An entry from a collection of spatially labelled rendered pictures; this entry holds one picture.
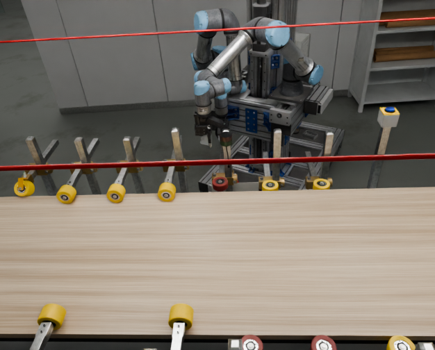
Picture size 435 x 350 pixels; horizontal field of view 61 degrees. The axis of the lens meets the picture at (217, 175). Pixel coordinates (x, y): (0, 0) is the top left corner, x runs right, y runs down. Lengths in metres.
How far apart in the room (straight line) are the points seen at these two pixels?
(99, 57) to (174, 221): 3.21
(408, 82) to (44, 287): 4.47
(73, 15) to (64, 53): 0.45
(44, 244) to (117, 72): 3.15
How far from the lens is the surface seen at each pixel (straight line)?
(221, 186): 1.85
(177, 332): 1.28
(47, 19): 4.69
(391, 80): 5.02
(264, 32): 1.97
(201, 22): 2.14
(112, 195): 1.85
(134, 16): 4.41
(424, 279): 1.59
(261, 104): 2.50
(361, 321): 1.41
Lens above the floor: 2.06
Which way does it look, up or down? 37 degrees down
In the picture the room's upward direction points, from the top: 5 degrees counter-clockwise
